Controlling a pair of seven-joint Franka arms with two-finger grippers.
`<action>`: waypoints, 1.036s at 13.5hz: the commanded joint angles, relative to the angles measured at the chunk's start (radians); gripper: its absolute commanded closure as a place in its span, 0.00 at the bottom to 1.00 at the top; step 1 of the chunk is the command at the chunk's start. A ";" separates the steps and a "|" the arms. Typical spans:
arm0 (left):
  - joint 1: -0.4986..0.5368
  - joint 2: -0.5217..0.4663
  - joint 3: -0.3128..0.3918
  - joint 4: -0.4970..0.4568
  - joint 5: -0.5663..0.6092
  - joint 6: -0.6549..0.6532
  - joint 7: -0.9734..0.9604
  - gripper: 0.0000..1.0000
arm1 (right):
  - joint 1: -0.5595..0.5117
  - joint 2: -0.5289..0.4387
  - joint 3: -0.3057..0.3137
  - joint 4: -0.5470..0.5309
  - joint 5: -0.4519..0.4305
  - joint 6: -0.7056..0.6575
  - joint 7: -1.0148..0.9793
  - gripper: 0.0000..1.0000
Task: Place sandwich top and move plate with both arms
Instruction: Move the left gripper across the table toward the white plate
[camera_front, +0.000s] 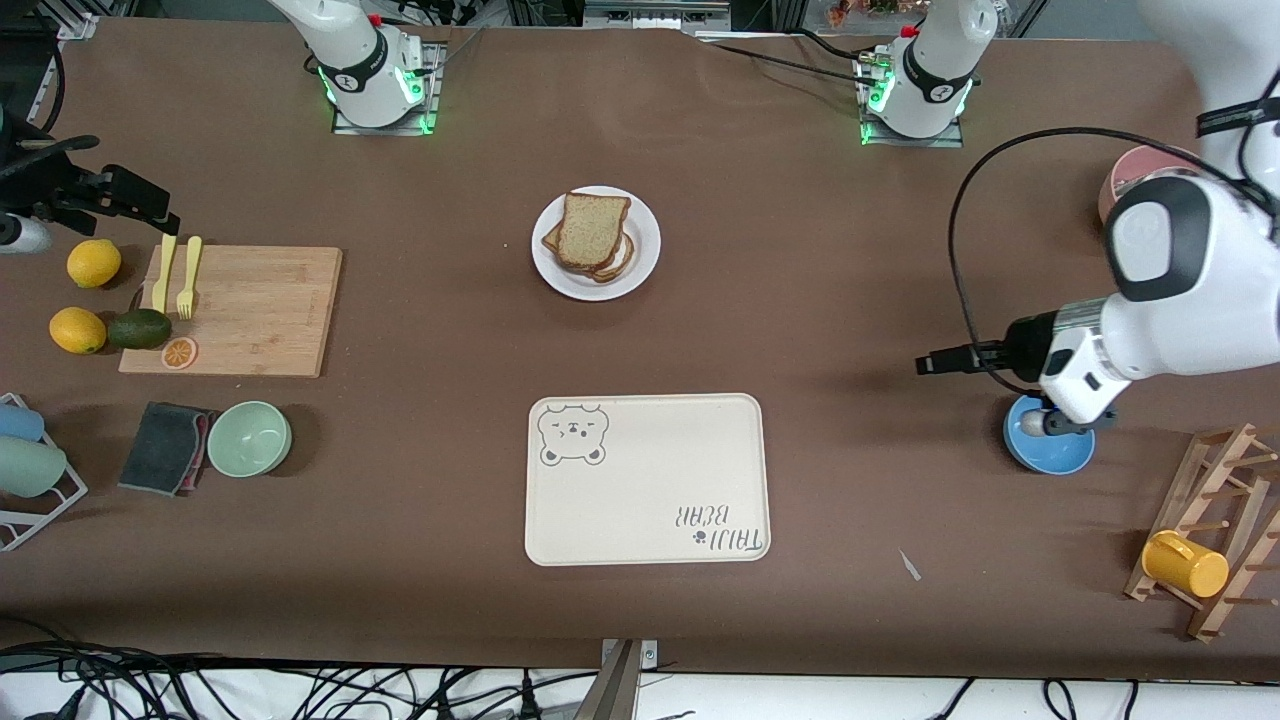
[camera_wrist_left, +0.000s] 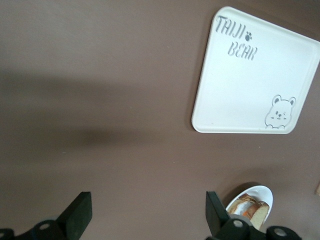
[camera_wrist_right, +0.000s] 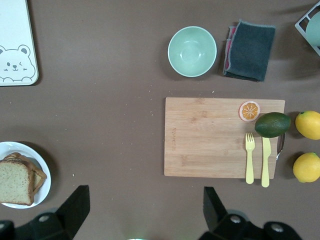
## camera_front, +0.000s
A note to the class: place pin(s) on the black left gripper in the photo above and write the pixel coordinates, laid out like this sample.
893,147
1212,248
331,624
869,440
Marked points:
1027,341

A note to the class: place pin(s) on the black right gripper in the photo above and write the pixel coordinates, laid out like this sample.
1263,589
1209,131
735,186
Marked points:
40,187

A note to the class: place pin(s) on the white round plate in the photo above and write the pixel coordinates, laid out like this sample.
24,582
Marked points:
647,230

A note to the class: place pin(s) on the fried egg toy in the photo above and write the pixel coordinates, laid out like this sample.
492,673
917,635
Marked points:
624,255

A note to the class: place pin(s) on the light speckled bread slice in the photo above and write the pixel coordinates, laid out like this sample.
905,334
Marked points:
590,230

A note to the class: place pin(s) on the toast with fried egg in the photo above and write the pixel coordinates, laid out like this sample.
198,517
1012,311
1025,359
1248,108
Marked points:
548,242

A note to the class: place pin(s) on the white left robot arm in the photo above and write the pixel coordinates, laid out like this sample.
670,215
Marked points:
1200,330

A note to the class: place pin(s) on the yellow lemon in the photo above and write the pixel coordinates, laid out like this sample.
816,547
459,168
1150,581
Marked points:
77,331
93,264

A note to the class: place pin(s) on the yellow plastic knife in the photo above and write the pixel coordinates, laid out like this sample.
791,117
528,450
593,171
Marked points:
161,285

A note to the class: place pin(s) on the yellow plastic fork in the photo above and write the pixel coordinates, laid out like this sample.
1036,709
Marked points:
188,280

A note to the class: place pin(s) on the dark green avocado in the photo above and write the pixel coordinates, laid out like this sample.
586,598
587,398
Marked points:
140,329

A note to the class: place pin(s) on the blue bowl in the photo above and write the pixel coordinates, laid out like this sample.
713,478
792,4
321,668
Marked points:
1070,455

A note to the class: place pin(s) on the orange slice toy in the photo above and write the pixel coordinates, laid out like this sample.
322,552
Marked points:
180,353

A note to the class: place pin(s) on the wooden cutting board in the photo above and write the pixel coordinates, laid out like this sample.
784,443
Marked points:
260,310

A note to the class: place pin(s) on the grey tape scrap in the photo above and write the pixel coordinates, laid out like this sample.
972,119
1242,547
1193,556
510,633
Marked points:
909,566

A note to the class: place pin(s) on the light blue cup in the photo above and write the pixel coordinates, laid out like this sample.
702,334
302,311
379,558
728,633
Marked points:
20,422

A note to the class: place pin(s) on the dark grey folded cloth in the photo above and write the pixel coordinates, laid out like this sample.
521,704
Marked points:
160,445

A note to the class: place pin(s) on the pink bowl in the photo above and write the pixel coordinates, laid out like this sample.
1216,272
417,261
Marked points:
1140,160

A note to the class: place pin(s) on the wooden peg mug rack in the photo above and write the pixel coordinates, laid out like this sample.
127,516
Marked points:
1215,480

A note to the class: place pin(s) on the mint green bowl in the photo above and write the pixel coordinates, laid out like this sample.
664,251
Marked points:
250,438

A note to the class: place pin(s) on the pale green cup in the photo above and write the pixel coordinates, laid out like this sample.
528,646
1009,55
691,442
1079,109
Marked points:
30,467

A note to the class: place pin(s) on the yellow plastic mug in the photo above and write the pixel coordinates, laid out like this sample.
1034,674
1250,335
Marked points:
1185,565

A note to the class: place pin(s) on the cream bear print tray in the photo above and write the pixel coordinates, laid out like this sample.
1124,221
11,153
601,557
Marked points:
650,470

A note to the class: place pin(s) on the black equipment box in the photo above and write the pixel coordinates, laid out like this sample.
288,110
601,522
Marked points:
650,12

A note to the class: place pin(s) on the aluminium table side rail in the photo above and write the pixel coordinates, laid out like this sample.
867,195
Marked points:
45,85

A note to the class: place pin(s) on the small metal corner bracket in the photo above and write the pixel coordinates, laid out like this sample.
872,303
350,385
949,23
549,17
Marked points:
78,25

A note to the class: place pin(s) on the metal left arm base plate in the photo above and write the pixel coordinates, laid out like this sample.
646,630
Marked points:
910,142

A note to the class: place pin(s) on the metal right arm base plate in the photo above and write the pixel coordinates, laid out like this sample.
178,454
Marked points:
380,130

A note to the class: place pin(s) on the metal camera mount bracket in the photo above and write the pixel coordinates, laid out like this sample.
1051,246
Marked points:
620,690

